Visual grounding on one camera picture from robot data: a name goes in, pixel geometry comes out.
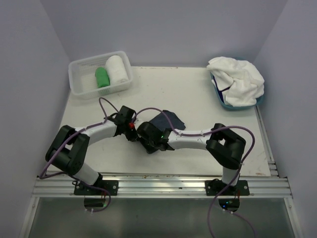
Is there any white towel pile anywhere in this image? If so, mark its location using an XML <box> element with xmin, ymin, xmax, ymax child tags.
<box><xmin>207</xmin><ymin>56</ymin><xmax>265</xmax><ymax>107</ymax></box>

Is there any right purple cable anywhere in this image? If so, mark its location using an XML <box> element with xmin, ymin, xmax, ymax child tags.
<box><xmin>133</xmin><ymin>107</ymin><xmax>256</xmax><ymax>238</ymax></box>

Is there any white rolled towel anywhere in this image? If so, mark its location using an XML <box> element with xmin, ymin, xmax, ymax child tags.
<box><xmin>105</xmin><ymin>55</ymin><xmax>129</xmax><ymax>85</ymax></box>

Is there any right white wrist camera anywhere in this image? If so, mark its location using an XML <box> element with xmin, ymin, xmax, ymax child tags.
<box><xmin>129</xmin><ymin>119</ymin><xmax>144</xmax><ymax>130</ymax></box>

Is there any dark blue towel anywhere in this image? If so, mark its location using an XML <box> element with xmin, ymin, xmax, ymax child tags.
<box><xmin>148</xmin><ymin>110</ymin><xmax>186</xmax><ymax>131</ymax></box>

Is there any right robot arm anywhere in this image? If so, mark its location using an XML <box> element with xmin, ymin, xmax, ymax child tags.
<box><xmin>136</xmin><ymin>122</ymin><xmax>246</xmax><ymax>195</ymax></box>

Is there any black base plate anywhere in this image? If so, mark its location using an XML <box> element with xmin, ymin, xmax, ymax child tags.
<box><xmin>72</xmin><ymin>180</ymin><xmax>119</xmax><ymax>196</ymax></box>
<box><xmin>205</xmin><ymin>178</ymin><xmax>250</xmax><ymax>196</ymax></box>

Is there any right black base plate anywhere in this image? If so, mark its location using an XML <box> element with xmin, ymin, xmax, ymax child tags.
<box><xmin>205</xmin><ymin>178</ymin><xmax>250</xmax><ymax>196</ymax></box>

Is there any teal plastic basin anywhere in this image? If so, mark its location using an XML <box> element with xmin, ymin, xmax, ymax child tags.
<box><xmin>210</xmin><ymin>58</ymin><xmax>265</xmax><ymax>112</ymax></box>

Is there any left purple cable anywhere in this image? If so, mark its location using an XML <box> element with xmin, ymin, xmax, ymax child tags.
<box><xmin>39</xmin><ymin>97</ymin><xmax>124</xmax><ymax>213</ymax></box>

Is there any white plastic basket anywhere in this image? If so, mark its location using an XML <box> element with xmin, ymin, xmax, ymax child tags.
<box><xmin>68</xmin><ymin>51</ymin><xmax>133</xmax><ymax>99</ymax></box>

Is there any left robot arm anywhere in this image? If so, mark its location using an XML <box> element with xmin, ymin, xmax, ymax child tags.
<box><xmin>45</xmin><ymin>106</ymin><xmax>137</xmax><ymax>195</ymax></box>

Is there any purple cable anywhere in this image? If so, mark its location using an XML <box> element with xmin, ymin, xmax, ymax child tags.
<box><xmin>133</xmin><ymin>107</ymin><xmax>256</xmax><ymax>238</ymax></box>
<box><xmin>39</xmin><ymin>97</ymin><xmax>124</xmax><ymax>213</ymax></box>

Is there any aluminium mounting rail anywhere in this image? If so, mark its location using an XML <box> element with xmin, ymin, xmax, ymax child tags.
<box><xmin>32</xmin><ymin>174</ymin><xmax>292</xmax><ymax>198</ymax></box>

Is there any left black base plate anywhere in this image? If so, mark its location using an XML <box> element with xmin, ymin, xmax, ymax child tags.
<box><xmin>72</xmin><ymin>180</ymin><xmax>119</xmax><ymax>196</ymax></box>

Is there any green rolled towel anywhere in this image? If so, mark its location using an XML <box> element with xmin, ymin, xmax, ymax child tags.
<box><xmin>95</xmin><ymin>67</ymin><xmax>110</xmax><ymax>88</ymax></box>

